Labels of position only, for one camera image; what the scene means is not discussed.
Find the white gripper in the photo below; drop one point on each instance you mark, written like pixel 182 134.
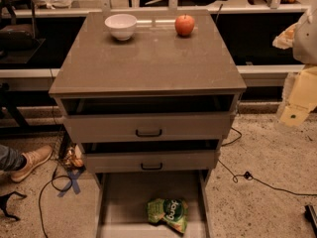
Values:
pixel 306 40

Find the green rice chip bag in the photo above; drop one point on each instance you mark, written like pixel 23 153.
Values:
pixel 171 211

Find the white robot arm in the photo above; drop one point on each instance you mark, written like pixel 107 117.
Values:
pixel 304 49

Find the grey drawer cabinet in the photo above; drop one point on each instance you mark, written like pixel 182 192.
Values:
pixel 156 71

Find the top grey drawer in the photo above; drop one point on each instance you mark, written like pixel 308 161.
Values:
pixel 148 127

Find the grey drawer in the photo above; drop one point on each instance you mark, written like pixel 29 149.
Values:
pixel 148 156
pixel 148 127
pixel 123 204

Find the middle grey drawer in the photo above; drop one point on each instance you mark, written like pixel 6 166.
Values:
pixel 148 156

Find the bottom grey drawer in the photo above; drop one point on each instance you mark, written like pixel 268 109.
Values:
pixel 123 204

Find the red apple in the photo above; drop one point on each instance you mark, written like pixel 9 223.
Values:
pixel 184 25

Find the white ceramic bowl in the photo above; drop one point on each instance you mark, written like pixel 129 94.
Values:
pixel 121 26

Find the crumpled orange wrapper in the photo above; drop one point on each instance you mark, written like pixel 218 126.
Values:
pixel 73 158

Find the blue tape cross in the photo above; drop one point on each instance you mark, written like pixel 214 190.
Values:
pixel 73 177

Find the tan sneaker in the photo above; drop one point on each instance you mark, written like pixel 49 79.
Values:
pixel 34 159

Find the black chair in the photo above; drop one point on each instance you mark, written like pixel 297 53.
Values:
pixel 18 42

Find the jeans leg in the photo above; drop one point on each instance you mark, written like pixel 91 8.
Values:
pixel 11 159

